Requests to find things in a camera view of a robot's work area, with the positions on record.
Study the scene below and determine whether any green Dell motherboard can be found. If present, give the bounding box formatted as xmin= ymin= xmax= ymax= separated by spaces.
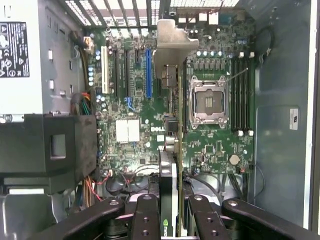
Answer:
xmin=91 ymin=14 xmax=256 ymax=176

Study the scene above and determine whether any silver chipset heatsink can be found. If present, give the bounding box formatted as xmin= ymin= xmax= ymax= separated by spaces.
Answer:
xmin=115 ymin=119 xmax=141 ymax=144

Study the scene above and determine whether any grey metal disk bay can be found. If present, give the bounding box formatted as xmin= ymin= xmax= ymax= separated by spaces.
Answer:
xmin=0 ymin=192 xmax=66 ymax=240

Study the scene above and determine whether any metal CPU socket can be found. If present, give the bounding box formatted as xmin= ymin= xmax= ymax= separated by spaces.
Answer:
xmin=188 ymin=74 xmax=230 ymax=126

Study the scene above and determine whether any black plastic air shroud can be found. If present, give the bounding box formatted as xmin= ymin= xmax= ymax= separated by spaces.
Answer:
xmin=0 ymin=113 xmax=99 ymax=195

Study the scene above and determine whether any blue expansion slot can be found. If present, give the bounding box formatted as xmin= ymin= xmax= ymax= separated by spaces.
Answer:
xmin=145 ymin=48 xmax=154 ymax=100

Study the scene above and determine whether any black expansion slot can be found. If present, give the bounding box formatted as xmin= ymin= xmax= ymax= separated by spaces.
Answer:
xmin=112 ymin=48 xmax=119 ymax=99
xmin=123 ymin=48 xmax=130 ymax=99

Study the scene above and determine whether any thin socket locking lever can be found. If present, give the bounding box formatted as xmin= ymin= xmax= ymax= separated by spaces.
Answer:
xmin=228 ymin=66 xmax=249 ymax=81

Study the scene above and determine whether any dark grey PC case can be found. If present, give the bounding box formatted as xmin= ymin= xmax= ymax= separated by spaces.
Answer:
xmin=0 ymin=0 xmax=320 ymax=240

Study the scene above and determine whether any white expansion slot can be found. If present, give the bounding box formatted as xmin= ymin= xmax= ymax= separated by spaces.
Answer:
xmin=100 ymin=45 xmax=110 ymax=95

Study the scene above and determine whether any grey power supply unit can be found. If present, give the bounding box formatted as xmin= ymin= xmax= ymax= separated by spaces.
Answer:
xmin=0 ymin=0 xmax=85 ymax=116

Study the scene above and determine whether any coloured power wire bundle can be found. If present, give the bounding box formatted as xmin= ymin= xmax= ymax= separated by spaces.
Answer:
xmin=70 ymin=91 xmax=97 ymax=117

